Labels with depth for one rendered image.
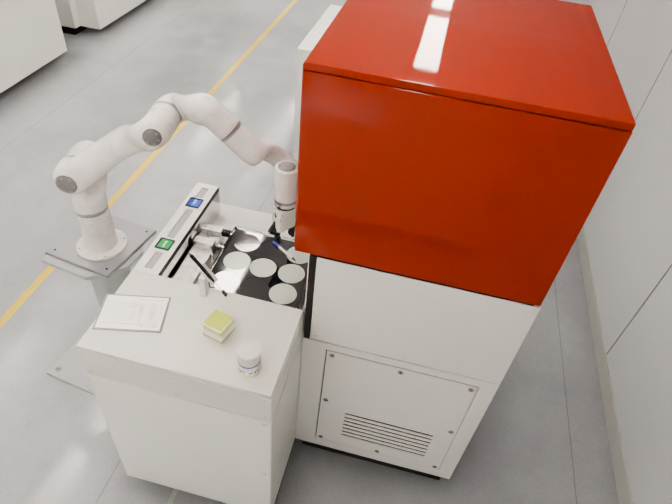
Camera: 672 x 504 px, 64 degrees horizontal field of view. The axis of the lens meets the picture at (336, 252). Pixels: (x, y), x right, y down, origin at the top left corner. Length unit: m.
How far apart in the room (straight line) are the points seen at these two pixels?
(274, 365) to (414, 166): 0.74
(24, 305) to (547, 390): 2.84
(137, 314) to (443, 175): 1.06
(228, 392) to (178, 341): 0.23
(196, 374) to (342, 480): 1.11
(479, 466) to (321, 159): 1.78
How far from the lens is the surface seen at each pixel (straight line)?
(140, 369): 1.75
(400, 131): 1.32
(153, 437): 2.12
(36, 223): 3.88
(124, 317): 1.84
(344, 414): 2.26
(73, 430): 2.81
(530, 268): 1.55
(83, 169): 1.99
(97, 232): 2.19
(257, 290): 1.95
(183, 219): 2.17
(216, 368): 1.67
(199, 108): 1.76
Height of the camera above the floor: 2.34
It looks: 43 degrees down
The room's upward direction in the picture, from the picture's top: 7 degrees clockwise
